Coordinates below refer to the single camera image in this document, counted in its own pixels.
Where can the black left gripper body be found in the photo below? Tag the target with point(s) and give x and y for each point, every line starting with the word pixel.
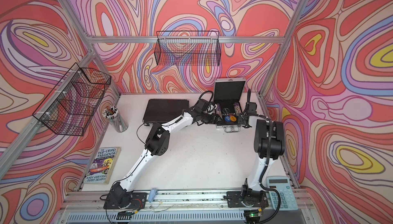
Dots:
pixel 208 118

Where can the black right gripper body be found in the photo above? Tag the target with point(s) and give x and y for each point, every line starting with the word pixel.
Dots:
pixel 241 119

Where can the silver poker set case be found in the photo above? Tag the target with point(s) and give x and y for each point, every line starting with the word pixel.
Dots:
pixel 226 95

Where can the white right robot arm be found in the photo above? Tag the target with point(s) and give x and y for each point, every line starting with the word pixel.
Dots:
pixel 269 145

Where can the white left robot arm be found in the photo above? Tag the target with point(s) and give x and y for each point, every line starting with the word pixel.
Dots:
pixel 156 144

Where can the black poker set case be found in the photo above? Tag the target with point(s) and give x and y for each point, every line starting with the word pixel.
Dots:
pixel 163 110

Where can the clear plastic pencil jar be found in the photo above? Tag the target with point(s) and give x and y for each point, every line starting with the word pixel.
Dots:
pixel 112 114

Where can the small blue cylinder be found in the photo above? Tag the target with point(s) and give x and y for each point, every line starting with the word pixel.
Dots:
pixel 152 194

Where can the light green calculator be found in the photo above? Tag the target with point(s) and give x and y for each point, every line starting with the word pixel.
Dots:
pixel 283 187

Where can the treehouse children's book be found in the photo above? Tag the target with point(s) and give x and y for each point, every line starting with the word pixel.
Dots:
pixel 101 168

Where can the black wire basket back wall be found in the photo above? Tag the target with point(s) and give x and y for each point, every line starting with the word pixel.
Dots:
pixel 188 47

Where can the black wire basket wall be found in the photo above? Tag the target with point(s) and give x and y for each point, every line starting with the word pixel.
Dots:
pixel 188 47
pixel 75 102

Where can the black wire basket left wall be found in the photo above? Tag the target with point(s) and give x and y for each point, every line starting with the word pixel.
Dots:
pixel 75 102

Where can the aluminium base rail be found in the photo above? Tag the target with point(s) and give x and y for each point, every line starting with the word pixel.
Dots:
pixel 195 206

